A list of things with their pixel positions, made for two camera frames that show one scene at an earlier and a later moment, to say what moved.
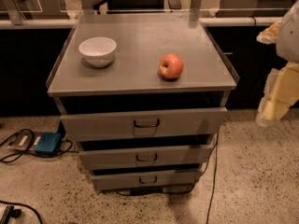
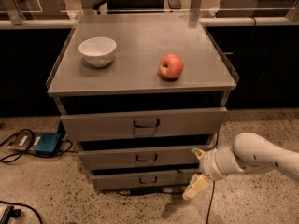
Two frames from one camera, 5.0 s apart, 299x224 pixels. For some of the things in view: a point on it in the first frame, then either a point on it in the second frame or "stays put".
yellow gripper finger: (281, 91) to (197, 184)
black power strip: (8, 213) stays put
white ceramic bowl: (97, 51) stays put
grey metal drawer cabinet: (135, 130) stays put
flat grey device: (23, 139) stays put
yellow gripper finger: (270, 35) to (198, 152)
